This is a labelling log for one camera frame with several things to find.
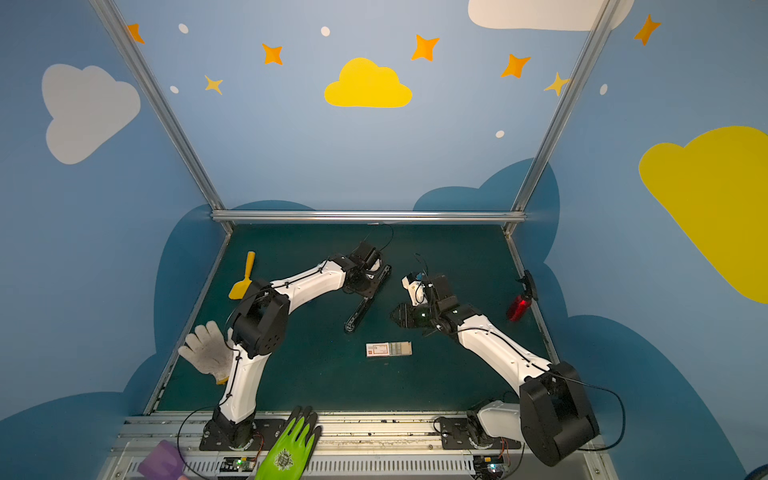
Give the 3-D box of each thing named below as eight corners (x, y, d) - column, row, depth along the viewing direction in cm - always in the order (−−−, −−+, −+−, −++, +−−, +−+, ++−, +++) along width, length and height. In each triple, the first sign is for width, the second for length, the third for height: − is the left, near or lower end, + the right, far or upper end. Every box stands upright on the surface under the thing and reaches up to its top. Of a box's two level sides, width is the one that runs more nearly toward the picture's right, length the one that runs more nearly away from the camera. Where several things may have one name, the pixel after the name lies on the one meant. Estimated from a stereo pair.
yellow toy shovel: (232, 299, 102) (228, 294, 100) (249, 256, 114) (246, 251, 112) (245, 299, 102) (242, 295, 100) (260, 256, 114) (258, 251, 112)
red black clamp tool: (507, 321, 97) (528, 292, 84) (501, 300, 102) (520, 270, 89) (517, 321, 97) (540, 292, 84) (511, 300, 102) (531, 270, 89)
